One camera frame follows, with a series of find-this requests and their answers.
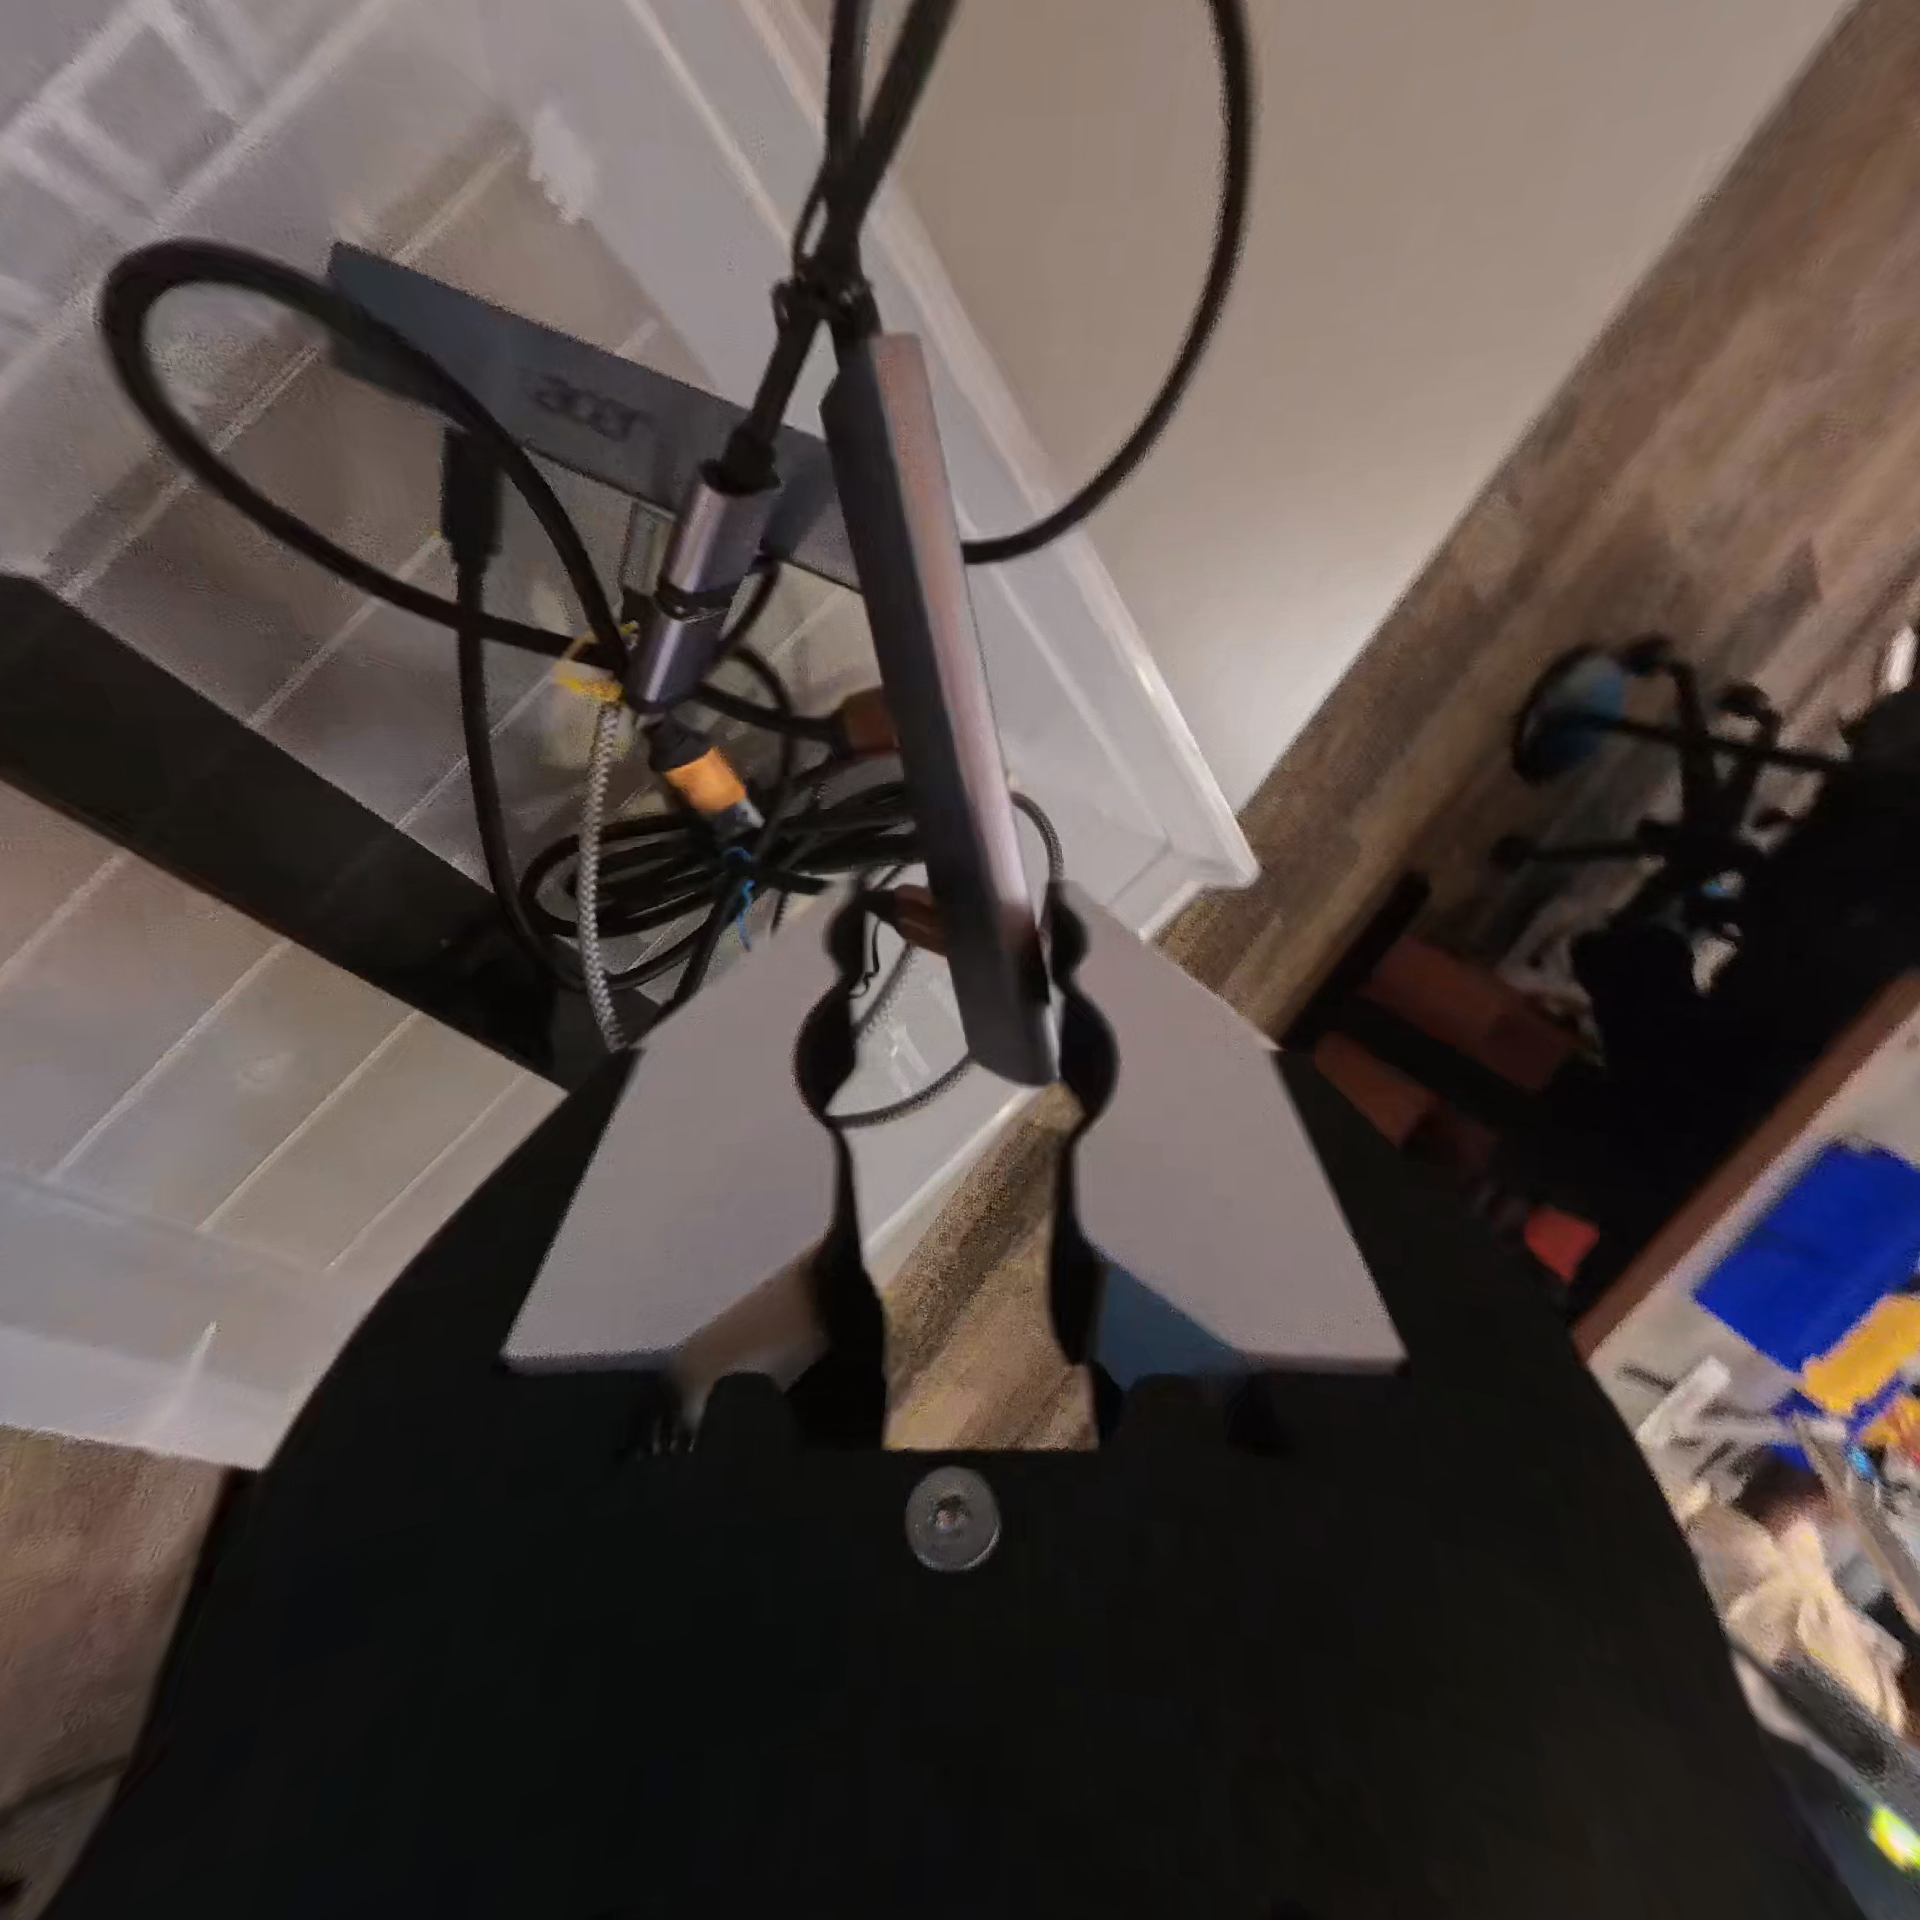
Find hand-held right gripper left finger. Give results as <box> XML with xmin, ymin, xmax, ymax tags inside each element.
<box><xmin>498</xmin><ymin>901</ymin><xmax>891</xmax><ymax>1379</ymax></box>

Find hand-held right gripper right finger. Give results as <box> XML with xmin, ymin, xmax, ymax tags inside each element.
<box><xmin>1047</xmin><ymin>883</ymin><xmax>1410</xmax><ymax>1379</ymax></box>

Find thick black cable orange plugs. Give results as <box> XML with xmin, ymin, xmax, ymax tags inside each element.
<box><xmin>526</xmin><ymin>728</ymin><xmax>1066</xmax><ymax>1134</ymax></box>

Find clear plastic bin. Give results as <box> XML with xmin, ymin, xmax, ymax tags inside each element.
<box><xmin>0</xmin><ymin>0</ymin><xmax>1259</xmax><ymax>1475</ymax></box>

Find grey usb-c adapter with tether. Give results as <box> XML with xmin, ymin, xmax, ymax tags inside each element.
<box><xmin>620</xmin><ymin>587</ymin><xmax>725</xmax><ymax>716</ymax></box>

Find grey usb hub with logo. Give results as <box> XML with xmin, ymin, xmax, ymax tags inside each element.
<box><xmin>95</xmin><ymin>237</ymin><xmax>845</xmax><ymax>669</ymax></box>

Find blue plastic bin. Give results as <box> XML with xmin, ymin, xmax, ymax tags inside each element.
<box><xmin>1691</xmin><ymin>1135</ymin><xmax>1920</xmax><ymax>1376</ymax></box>

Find yellow plastic bin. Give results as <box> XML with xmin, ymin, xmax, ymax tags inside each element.
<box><xmin>1799</xmin><ymin>1298</ymin><xmax>1920</xmax><ymax>1413</ymax></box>

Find black office chair base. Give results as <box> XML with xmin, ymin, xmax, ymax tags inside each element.
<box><xmin>1494</xmin><ymin>634</ymin><xmax>1920</xmax><ymax>977</ymax></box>

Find grey braided usb cable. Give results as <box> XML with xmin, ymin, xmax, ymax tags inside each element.
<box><xmin>574</xmin><ymin>697</ymin><xmax>633</xmax><ymax>1055</ymax></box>

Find bundled black usb cable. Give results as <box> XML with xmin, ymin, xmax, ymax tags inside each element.
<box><xmin>437</xmin><ymin>425</ymin><xmax>929</xmax><ymax>992</ymax></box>

